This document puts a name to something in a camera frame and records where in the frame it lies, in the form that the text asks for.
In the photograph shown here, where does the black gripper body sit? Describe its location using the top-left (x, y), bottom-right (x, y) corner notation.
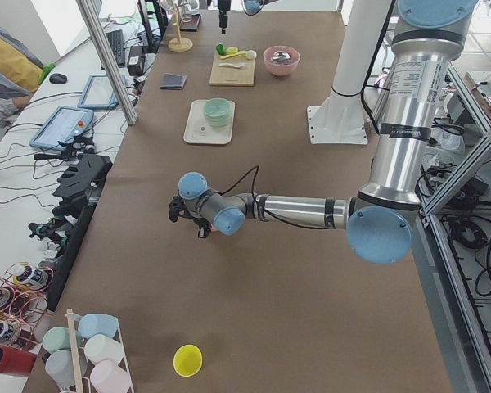
top-left (169, 195), bottom-right (210, 229)

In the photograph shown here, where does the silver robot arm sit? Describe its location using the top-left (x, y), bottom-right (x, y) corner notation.
top-left (169, 1), bottom-right (476, 264)

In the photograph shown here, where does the green bowl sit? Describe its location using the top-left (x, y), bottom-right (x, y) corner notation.
top-left (203, 97), bottom-right (232, 128)

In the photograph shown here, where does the large pink bowl with ice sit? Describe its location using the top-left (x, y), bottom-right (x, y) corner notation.
top-left (263, 45), bottom-right (300, 76)

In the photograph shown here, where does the cream rabbit tray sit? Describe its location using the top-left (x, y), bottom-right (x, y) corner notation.
top-left (183, 99), bottom-right (235, 145)

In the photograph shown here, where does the black tool stand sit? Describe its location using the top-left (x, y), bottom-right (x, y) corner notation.
top-left (28, 154), bottom-right (113, 311)

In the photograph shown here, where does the yellow plastic cup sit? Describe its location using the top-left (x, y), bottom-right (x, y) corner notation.
top-left (173, 344), bottom-right (203, 377)

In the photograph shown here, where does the grey folded cloth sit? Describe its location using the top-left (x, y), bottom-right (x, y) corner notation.
top-left (160, 73), bottom-right (187, 90)

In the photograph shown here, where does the wooden cutting board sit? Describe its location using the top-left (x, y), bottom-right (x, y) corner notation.
top-left (209, 53), bottom-right (255, 87)

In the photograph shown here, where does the blue teach pendant tablet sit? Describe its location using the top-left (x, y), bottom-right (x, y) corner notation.
top-left (29, 106), bottom-right (94, 151)

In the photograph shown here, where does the blue cup on rack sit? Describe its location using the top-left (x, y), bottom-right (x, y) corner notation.
top-left (78, 314), bottom-right (118, 339)

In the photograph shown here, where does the white cup on rack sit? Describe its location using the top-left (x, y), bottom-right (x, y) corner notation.
top-left (83, 334), bottom-right (124, 364)

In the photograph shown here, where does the wooden mug stand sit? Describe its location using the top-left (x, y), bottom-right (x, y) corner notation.
top-left (160, 0), bottom-right (193, 52)

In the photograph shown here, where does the green lime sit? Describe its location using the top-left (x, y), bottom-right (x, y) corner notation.
top-left (215, 43), bottom-right (226, 56)

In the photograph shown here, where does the white cup rack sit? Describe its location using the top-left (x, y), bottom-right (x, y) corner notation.
top-left (43, 309), bottom-right (135, 392)

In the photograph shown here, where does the white steamed bun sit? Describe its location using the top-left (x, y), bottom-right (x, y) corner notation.
top-left (245, 50), bottom-right (257, 60)

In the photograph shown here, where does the pink cup on rack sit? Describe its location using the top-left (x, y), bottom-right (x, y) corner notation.
top-left (90, 359), bottom-right (131, 393)

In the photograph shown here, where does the green cup on rack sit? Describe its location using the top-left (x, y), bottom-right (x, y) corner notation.
top-left (42, 327), bottom-right (71, 354)

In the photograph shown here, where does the black computer mouse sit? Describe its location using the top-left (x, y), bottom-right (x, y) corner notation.
top-left (49, 73), bottom-right (68, 84)

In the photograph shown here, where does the black keyboard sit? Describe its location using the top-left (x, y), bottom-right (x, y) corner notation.
top-left (106, 29), bottom-right (125, 67)

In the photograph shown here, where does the grey cup on rack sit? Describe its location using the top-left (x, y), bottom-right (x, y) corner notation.
top-left (45, 350), bottom-right (75, 389)

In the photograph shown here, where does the red cup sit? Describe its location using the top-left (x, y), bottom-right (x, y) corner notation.
top-left (0, 346), bottom-right (37, 377)

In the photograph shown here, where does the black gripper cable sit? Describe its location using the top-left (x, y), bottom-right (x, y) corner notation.
top-left (220, 165), bottom-right (259, 197)

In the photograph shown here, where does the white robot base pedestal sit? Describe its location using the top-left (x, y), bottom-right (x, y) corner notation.
top-left (307, 0), bottom-right (394, 145)

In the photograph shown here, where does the aluminium frame post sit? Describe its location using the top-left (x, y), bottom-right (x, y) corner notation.
top-left (76, 0), bottom-right (137, 125)

